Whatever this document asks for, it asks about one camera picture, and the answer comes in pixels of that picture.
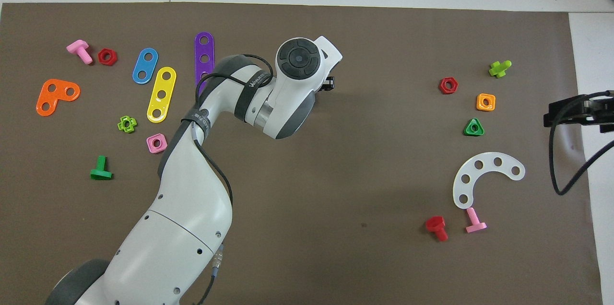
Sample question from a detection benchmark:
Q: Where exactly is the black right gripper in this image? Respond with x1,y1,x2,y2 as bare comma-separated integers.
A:
543,95,614,134

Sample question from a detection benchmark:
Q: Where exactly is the brown table mat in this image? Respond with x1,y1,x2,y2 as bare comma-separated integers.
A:
0,2,604,305

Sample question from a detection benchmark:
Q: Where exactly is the lime cross-head plastic bolt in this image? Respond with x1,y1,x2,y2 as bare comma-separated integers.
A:
488,59,512,79

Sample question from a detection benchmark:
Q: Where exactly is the white curved five-hole plate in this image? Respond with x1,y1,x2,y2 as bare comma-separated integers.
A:
452,152,526,210

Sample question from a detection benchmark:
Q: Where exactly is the orange square plastic nut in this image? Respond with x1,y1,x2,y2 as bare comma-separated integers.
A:
476,93,496,112

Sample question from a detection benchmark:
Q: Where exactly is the red hexagonal plastic nut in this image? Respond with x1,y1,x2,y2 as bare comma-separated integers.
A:
438,77,459,95
97,48,118,66

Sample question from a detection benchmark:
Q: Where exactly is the green triangular plastic nut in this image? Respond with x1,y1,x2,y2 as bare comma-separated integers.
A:
463,117,485,137

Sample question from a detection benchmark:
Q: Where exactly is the purple four-hole plate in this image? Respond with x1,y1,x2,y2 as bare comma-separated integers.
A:
194,32,215,97

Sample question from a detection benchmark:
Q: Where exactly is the small pink plastic bolt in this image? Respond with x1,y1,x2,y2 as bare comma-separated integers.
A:
465,207,488,234

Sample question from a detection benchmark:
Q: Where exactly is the yellow three-hole plate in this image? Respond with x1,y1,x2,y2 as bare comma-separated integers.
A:
146,66,177,124

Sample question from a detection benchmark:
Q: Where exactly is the red plastic bolt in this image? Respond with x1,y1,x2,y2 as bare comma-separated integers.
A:
425,215,449,242

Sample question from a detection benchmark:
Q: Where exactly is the blue two-hole plate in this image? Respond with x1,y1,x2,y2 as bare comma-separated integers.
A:
132,47,159,85

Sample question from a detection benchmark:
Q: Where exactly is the pink square plastic nut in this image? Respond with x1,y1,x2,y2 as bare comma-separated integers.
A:
146,133,168,154

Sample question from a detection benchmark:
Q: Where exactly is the green plastic bolt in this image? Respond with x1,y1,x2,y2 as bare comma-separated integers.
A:
90,155,113,181

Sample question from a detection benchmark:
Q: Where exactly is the large pink plastic bolt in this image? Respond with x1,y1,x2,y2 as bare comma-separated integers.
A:
66,39,94,65

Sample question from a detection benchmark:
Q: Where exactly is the orange heart-shaped three-hole plate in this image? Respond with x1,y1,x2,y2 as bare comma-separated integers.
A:
36,79,81,117

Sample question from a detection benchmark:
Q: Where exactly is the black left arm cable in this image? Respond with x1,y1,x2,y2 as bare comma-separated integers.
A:
192,53,274,305

